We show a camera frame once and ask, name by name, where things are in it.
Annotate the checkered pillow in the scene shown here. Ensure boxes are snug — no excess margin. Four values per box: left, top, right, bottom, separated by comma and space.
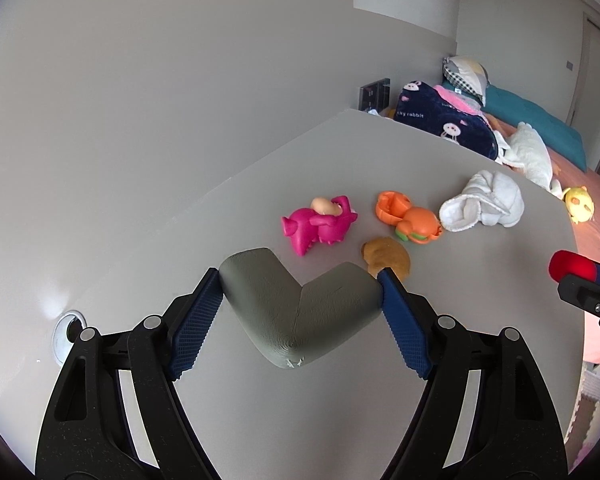
442, 56, 489, 99

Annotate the white goose plush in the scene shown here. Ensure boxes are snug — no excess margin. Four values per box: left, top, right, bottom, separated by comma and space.
493, 122, 564, 200

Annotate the white towel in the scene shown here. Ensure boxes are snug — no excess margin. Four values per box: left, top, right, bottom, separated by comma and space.
438, 170, 524, 233

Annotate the navy rabbit print blanket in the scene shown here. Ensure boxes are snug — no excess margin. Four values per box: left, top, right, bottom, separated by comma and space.
393, 80, 498, 160

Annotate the yellow chick plush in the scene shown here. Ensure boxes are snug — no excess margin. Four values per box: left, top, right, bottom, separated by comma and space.
562, 186, 595, 224

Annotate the teal pillow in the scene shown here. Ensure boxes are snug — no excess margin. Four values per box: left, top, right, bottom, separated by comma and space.
483, 84, 588, 171

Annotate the desk cable grommet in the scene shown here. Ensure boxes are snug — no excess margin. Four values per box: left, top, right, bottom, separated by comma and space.
52, 310, 86, 365

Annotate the black wall socket panel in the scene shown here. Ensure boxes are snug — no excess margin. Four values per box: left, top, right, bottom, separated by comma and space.
358, 78, 391, 113

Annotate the pink rubber dinosaur toy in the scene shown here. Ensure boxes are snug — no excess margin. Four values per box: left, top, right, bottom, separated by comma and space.
280, 195, 358, 256

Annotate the orange plastic toy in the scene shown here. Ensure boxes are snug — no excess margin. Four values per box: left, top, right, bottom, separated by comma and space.
375, 191, 443, 245

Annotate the brown bear toy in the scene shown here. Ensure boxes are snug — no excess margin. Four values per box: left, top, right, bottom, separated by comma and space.
362, 237, 412, 281

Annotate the grey foam corner guard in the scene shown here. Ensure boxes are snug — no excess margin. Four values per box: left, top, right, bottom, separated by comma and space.
219, 248, 382, 370

